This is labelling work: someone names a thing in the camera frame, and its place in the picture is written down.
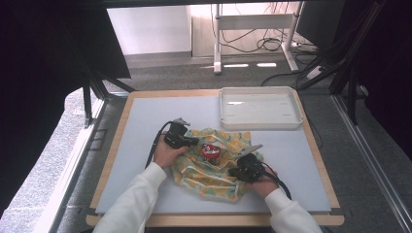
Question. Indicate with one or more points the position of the white plastic tray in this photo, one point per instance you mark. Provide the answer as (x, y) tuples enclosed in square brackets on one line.
[(260, 108)]

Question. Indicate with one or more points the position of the person's right hand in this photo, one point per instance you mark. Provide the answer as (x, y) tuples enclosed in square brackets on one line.
[(264, 186)]

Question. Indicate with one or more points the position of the red lidded can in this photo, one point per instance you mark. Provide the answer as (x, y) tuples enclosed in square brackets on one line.
[(210, 152)]

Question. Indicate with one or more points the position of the lemon print cloth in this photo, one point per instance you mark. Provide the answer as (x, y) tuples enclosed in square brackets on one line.
[(200, 178)]

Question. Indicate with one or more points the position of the grey table mat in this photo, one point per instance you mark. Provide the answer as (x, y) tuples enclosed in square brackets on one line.
[(136, 161)]

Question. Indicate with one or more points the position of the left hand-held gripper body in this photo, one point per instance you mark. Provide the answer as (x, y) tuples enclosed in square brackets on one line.
[(176, 134)]

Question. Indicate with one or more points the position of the white metal desk frame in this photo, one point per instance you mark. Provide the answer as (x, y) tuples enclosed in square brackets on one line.
[(256, 22)]

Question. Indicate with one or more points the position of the black metal stand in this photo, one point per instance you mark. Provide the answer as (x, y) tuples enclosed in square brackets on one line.
[(346, 64), (89, 97)]

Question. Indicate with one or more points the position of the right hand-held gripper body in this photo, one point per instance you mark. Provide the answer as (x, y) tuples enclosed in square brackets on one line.
[(251, 166)]

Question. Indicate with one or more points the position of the white power strip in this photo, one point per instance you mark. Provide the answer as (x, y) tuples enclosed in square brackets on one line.
[(314, 72)]

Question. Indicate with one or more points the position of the person's left hand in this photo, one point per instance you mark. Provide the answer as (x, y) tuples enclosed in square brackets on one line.
[(165, 155)]

